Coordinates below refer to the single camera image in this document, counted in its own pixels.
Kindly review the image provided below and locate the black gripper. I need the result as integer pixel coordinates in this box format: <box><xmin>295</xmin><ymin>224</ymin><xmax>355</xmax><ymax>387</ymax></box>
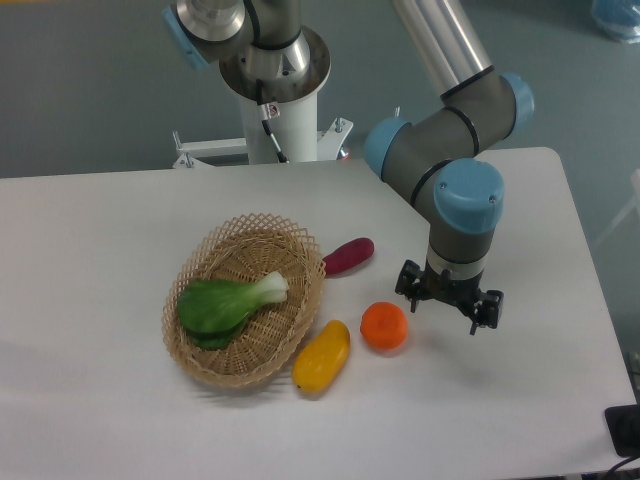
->
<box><xmin>395</xmin><ymin>259</ymin><xmax>504</xmax><ymax>335</ymax></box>

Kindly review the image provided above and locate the orange fruit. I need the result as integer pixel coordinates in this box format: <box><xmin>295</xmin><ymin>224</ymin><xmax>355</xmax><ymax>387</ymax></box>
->
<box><xmin>360</xmin><ymin>302</ymin><xmax>408</xmax><ymax>350</ymax></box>

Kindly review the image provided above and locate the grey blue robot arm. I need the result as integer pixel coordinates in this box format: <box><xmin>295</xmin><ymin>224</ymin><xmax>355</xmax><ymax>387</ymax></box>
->
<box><xmin>163</xmin><ymin>1</ymin><xmax>534</xmax><ymax>329</ymax></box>

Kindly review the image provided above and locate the purple sweet potato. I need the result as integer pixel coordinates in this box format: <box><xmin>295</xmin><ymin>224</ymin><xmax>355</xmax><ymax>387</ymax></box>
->
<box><xmin>323</xmin><ymin>237</ymin><xmax>375</xmax><ymax>276</ymax></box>

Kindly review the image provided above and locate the yellow mango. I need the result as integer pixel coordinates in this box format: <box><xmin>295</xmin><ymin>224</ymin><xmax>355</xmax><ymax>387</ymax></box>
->
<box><xmin>291</xmin><ymin>320</ymin><xmax>351</xmax><ymax>396</ymax></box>

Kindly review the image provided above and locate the woven wicker basket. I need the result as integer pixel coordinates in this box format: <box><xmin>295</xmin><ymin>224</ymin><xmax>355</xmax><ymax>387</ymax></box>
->
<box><xmin>162</xmin><ymin>213</ymin><xmax>325</xmax><ymax>388</ymax></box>

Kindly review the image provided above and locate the black device at edge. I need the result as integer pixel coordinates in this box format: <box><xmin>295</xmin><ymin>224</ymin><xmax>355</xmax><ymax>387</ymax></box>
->
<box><xmin>604</xmin><ymin>404</ymin><xmax>639</xmax><ymax>457</ymax></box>

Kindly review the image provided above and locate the green bok choy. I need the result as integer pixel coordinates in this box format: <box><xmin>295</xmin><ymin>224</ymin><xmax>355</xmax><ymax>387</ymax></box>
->
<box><xmin>176</xmin><ymin>271</ymin><xmax>289</xmax><ymax>350</ymax></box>

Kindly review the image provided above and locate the blue object top right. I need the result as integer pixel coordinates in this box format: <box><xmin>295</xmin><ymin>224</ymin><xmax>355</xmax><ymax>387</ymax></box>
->
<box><xmin>591</xmin><ymin>0</ymin><xmax>639</xmax><ymax>44</ymax></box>

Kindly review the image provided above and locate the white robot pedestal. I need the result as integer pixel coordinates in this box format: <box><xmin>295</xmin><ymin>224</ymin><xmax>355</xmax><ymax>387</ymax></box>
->
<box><xmin>173</xmin><ymin>27</ymin><xmax>354</xmax><ymax>169</ymax></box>

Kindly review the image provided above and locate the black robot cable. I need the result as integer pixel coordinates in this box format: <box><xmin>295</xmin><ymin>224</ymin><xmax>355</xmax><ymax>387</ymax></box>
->
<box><xmin>254</xmin><ymin>78</ymin><xmax>290</xmax><ymax>164</ymax></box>

